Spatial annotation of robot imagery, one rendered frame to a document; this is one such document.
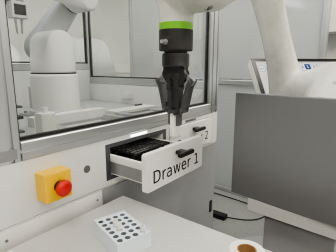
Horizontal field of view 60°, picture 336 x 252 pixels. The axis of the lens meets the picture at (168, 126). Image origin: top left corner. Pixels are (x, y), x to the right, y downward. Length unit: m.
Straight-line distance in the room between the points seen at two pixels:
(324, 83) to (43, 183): 0.83
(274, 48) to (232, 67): 1.54
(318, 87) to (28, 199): 0.86
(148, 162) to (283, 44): 0.62
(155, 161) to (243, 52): 1.90
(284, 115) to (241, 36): 1.81
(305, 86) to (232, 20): 1.69
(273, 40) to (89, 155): 0.72
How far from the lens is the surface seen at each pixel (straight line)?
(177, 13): 0.78
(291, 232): 0.99
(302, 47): 2.41
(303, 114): 0.83
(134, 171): 0.84
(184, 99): 0.79
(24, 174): 0.76
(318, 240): 0.97
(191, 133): 1.20
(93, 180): 0.88
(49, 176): 0.74
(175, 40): 0.78
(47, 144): 0.78
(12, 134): 0.73
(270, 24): 1.11
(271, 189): 0.91
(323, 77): 1.02
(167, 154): 0.85
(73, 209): 0.87
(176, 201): 1.25
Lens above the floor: 1.16
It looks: 12 degrees down
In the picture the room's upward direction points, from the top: straight up
